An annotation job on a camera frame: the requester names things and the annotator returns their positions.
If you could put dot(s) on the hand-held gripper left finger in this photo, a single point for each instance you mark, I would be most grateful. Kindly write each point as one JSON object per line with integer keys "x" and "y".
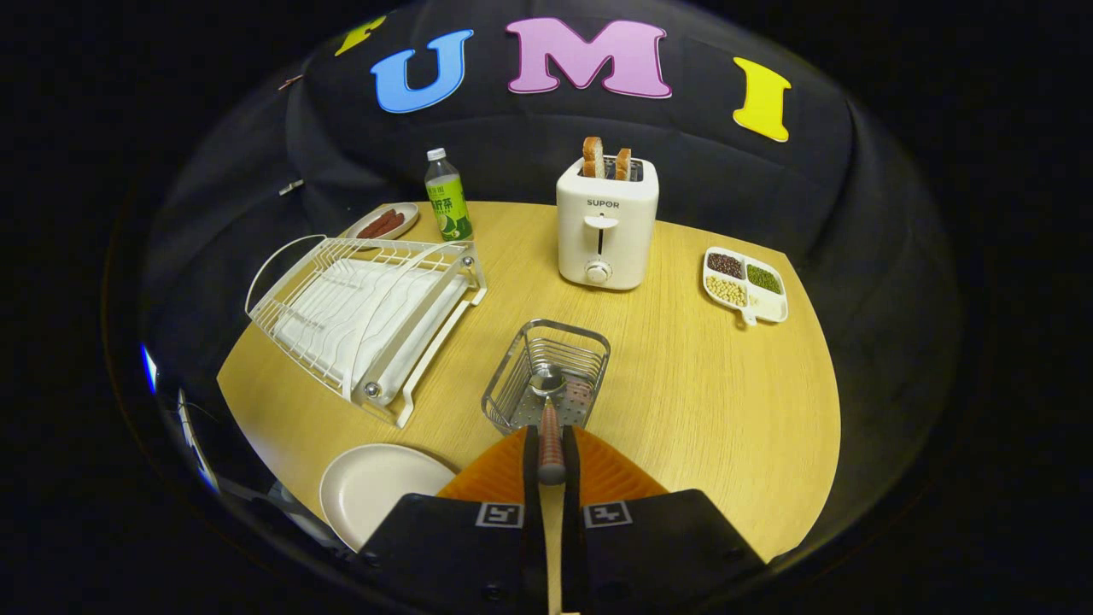
{"x": 534, "y": 555}

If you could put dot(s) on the green label drink bottle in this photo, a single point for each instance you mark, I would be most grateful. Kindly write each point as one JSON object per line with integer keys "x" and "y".
{"x": 450, "y": 205}

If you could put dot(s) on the black backdrop cloth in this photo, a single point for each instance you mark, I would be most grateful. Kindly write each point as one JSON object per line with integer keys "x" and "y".
{"x": 768, "y": 188}

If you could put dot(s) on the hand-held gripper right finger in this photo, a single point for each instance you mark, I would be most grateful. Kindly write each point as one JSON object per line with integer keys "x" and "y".
{"x": 574, "y": 555}

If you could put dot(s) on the small white clip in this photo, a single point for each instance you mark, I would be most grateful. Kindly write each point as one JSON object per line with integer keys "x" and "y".
{"x": 290, "y": 186}

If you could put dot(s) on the toast slice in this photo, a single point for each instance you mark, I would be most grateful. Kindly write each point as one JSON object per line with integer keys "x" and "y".
{"x": 593, "y": 158}
{"x": 623, "y": 164}

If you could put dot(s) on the small plate with meat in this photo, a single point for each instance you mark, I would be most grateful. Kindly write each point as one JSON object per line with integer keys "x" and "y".
{"x": 406, "y": 215}

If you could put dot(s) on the white divided bean dish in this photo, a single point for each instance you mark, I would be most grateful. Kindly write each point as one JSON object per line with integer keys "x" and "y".
{"x": 764, "y": 303}

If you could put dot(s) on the white toaster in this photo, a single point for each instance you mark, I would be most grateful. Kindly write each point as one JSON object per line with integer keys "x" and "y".
{"x": 606, "y": 239}

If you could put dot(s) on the cream round plate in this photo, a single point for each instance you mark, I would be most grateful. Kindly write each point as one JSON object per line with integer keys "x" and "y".
{"x": 376, "y": 491}

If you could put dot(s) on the red meat piece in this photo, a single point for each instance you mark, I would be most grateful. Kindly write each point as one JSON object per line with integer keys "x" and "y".
{"x": 374, "y": 225}
{"x": 391, "y": 225}

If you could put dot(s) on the small wooden clip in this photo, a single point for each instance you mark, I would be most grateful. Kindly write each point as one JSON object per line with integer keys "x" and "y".
{"x": 290, "y": 82}

